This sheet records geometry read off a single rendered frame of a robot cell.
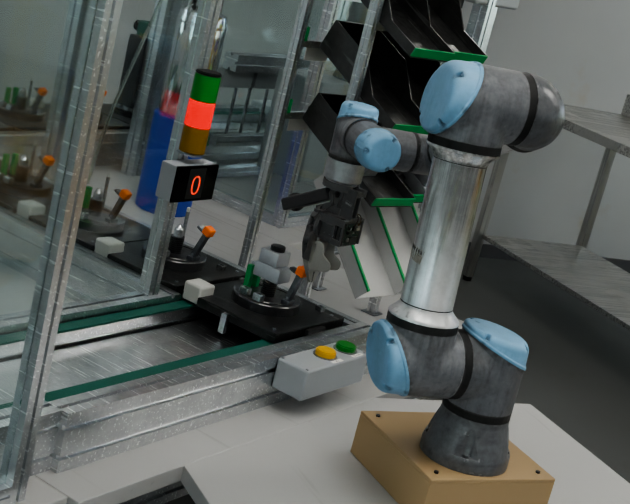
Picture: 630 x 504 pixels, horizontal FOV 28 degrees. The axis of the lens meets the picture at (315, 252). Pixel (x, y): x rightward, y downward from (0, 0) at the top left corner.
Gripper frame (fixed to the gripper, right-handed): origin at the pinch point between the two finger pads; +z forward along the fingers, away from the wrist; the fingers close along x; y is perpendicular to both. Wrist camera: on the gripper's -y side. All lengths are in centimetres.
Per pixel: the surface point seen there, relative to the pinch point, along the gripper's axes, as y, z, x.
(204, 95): -18.6, -30.9, -20.8
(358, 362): 16.5, 11.8, -1.4
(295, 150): -67, -3, 86
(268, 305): -4.2, 7.5, -5.2
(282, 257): -6.6, -1.3, -0.7
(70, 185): 13, -27, -84
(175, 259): -30.4, 7.6, -3.6
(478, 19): -62, -46, 165
